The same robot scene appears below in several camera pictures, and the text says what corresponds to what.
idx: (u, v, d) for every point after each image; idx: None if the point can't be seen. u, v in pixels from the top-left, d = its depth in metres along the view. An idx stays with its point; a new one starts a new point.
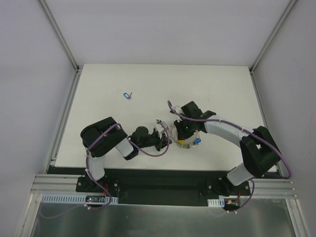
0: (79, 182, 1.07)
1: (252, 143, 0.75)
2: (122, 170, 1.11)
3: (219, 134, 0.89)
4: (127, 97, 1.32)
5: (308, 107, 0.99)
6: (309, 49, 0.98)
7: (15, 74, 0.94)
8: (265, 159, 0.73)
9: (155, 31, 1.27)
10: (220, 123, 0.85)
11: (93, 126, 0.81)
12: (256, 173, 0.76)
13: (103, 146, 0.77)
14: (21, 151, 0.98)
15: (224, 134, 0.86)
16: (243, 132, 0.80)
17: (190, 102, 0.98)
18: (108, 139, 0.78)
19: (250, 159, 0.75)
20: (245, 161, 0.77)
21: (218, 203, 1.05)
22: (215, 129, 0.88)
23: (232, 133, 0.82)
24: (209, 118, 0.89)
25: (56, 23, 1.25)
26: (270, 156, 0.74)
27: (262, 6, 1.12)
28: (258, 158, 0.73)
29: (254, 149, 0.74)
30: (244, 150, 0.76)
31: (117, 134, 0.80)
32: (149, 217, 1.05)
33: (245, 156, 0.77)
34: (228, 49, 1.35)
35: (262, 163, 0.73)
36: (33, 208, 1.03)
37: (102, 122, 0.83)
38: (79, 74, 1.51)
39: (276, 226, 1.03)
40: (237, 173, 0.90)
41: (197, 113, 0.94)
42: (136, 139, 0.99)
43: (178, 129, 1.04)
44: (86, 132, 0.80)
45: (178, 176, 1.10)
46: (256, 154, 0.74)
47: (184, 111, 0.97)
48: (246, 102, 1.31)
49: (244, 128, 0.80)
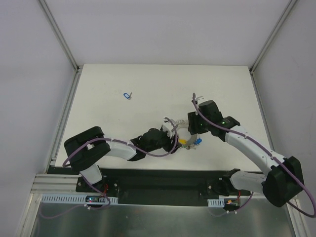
0: (79, 182, 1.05)
1: (281, 176, 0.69)
2: (122, 170, 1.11)
3: (238, 148, 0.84)
4: (126, 97, 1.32)
5: (308, 107, 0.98)
6: (309, 49, 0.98)
7: (15, 74, 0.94)
8: (289, 192, 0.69)
9: (154, 31, 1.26)
10: (245, 139, 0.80)
11: (74, 139, 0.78)
12: (275, 203, 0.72)
13: (81, 162, 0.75)
14: (21, 150, 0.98)
15: (247, 152, 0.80)
16: (272, 160, 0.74)
17: (211, 102, 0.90)
18: (84, 156, 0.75)
19: (274, 189, 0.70)
20: (266, 188, 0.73)
21: (218, 203, 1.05)
22: (236, 142, 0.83)
23: (258, 156, 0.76)
24: (233, 129, 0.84)
25: (56, 23, 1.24)
26: (294, 189, 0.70)
27: (262, 5, 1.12)
28: (284, 191, 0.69)
29: (282, 181, 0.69)
30: (271, 179, 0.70)
31: (95, 150, 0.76)
32: (149, 217, 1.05)
33: (267, 184, 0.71)
34: (228, 49, 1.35)
35: (286, 196, 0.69)
36: (33, 208, 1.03)
37: (84, 134, 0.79)
38: (78, 74, 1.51)
39: (276, 226, 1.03)
40: (247, 184, 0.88)
41: (217, 116, 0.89)
42: (145, 139, 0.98)
43: (190, 121, 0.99)
44: (69, 143, 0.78)
45: (178, 176, 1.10)
46: (283, 187, 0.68)
47: (203, 109, 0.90)
48: (246, 102, 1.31)
49: (274, 156, 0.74)
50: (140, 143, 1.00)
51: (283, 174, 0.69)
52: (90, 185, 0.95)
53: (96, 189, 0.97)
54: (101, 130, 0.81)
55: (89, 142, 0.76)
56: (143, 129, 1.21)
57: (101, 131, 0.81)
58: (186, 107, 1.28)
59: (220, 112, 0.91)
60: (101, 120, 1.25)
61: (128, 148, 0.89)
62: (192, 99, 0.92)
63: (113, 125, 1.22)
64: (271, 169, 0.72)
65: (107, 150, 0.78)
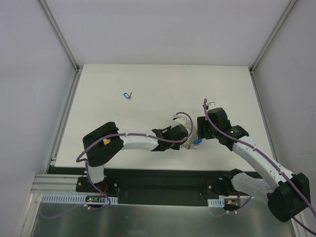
0: (79, 182, 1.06)
1: (289, 191, 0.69)
2: (122, 170, 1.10)
3: (245, 159, 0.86)
4: (126, 97, 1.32)
5: (308, 106, 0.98)
6: (309, 49, 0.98)
7: (15, 74, 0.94)
8: (296, 209, 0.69)
9: (154, 31, 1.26)
10: (253, 151, 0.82)
11: (90, 135, 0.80)
12: (282, 218, 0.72)
13: (95, 157, 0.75)
14: (21, 150, 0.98)
15: (255, 164, 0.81)
16: (281, 175, 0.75)
17: (220, 109, 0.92)
18: (97, 152, 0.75)
19: (280, 205, 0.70)
20: (272, 204, 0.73)
21: (218, 203, 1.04)
22: (245, 154, 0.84)
23: (267, 171, 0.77)
24: (241, 138, 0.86)
25: (56, 23, 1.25)
26: (300, 205, 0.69)
27: (262, 5, 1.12)
28: (289, 207, 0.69)
29: (288, 197, 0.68)
30: (277, 194, 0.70)
31: (108, 145, 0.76)
32: (149, 217, 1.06)
33: (274, 199, 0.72)
34: (229, 49, 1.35)
35: (292, 212, 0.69)
36: (33, 208, 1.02)
37: (99, 130, 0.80)
38: (78, 74, 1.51)
39: (275, 227, 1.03)
40: (247, 188, 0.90)
41: (225, 124, 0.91)
42: (176, 131, 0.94)
43: (201, 125, 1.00)
44: (87, 138, 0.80)
45: (178, 176, 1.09)
46: (289, 203, 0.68)
47: (212, 116, 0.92)
48: (246, 102, 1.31)
49: (282, 172, 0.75)
50: (166, 134, 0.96)
51: (290, 189, 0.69)
52: (93, 183, 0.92)
53: (98, 188, 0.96)
54: (115, 126, 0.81)
55: (102, 138, 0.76)
56: (143, 129, 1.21)
57: (115, 127, 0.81)
58: (185, 107, 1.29)
59: (229, 121, 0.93)
60: (101, 120, 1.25)
61: (149, 140, 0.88)
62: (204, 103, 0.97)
63: None
64: (278, 184, 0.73)
65: (121, 146, 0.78)
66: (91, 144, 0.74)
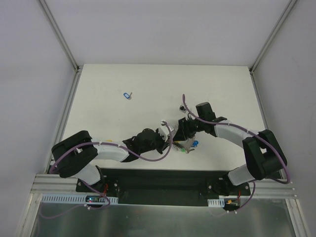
0: (79, 182, 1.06)
1: (254, 143, 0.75)
2: (122, 170, 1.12)
3: (226, 137, 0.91)
4: (126, 97, 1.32)
5: (308, 106, 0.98)
6: (309, 48, 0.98)
7: (15, 74, 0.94)
8: (270, 163, 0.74)
9: (155, 31, 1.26)
10: (228, 126, 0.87)
11: (61, 143, 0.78)
12: (258, 176, 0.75)
13: (66, 169, 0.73)
14: (21, 150, 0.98)
15: (231, 136, 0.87)
16: (248, 134, 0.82)
17: (206, 103, 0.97)
18: (69, 164, 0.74)
19: (251, 159, 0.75)
20: (248, 163, 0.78)
21: (218, 203, 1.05)
22: (223, 131, 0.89)
23: (238, 135, 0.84)
24: (220, 122, 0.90)
25: (56, 23, 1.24)
26: (274, 161, 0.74)
27: (262, 5, 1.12)
28: (261, 160, 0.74)
29: (256, 150, 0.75)
30: (246, 151, 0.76)
31: (80, 155, 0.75)
32: (148, 217, 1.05)
33: (247, 156, 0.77)
34: (228, 49, 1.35)
35: (262, 163, 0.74)
36: (33, 208, 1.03)
37: (71, 138, 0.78)
38: (78, 74, 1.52)
39: (276, 227, 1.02)
40: (240, 174, 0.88)
41: (211, 116, 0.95)
42: (140, 139, 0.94)
43: (183, 128, 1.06)
44: (58, 148, 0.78)
45: (178, 176, 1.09)
46: (257, 155, 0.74)
47: (198, 110, 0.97)
48: (245, 102, 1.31)
49: (249, 130, 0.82)
50: (135, 144, 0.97)
51: (255, 141, 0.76)
52: (89, 185, 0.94)
53: (95, 190, 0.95)
54: (88, 134, 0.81)
55: (74, 148, 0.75)
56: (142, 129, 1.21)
57: (89, 135, 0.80)
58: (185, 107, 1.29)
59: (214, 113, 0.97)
60: (101, 120, 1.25)
61: (120, 149, 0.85)
62: (183, 103, 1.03)
63: (113, 126, 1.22)
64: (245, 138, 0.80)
65: (96, 153, 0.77)
66: (63, 155, 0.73)
